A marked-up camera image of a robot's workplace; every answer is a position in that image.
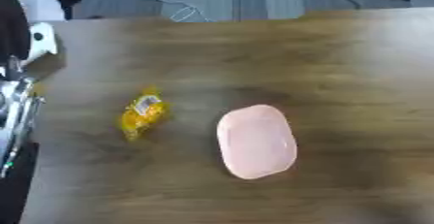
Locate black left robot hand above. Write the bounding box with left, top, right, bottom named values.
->
left=0, top=0, right=33, bottom=68

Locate yellow snack packet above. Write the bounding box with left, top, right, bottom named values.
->
left=116, top=85, right=171, bottom=143

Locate pink oval plastic tray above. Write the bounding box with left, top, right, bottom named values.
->
left=215, top=104, right=300, bottom=180

